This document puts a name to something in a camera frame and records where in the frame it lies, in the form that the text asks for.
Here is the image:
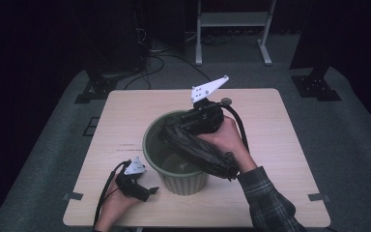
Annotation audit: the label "person's left hand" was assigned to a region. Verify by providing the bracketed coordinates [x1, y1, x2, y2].
[93, 188, 143, 232]

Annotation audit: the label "person's right hand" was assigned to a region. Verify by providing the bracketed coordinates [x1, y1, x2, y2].
[196, 115, 259, 175]

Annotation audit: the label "left hand-held gripper cable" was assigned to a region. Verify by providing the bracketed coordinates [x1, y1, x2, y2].
[92, 159, 133, 230]

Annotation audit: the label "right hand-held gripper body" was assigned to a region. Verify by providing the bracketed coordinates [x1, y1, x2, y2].
[183, 74, 230, 135]

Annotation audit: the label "grey tape strip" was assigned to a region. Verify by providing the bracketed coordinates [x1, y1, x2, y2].
[62, 191, 85, 201]
[307, 192, 331, 203]

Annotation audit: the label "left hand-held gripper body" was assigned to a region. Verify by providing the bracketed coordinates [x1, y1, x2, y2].
[114, 156, 152, 203]

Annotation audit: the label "black garbage bag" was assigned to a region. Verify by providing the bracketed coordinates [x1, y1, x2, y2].
[157, 115, 241, 182]

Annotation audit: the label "dark floor outlet frame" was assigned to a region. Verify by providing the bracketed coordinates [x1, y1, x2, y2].
[82, 116, 101, 137]

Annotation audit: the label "hand-held gripper cable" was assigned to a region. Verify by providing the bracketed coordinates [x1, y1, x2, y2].
[216, 101, 251, 153]
[92, 159, 133, 230]

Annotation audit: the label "white metal stand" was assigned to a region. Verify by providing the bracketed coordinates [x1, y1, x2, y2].
[194, 0, 277, 67]

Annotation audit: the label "right hand-held gripper cable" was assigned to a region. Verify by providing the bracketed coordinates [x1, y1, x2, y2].
[216, 101, 251, 153]

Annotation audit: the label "black floor cables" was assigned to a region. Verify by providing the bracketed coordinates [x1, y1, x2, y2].
[123, 53, 213, 91]

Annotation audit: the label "black stand base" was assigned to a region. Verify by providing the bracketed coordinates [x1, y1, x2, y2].
[291, 66, 342, 102]
[73, 69, 119, 104]

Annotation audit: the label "green trash bin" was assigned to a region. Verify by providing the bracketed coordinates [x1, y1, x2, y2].
[142, 109, 211, 196]

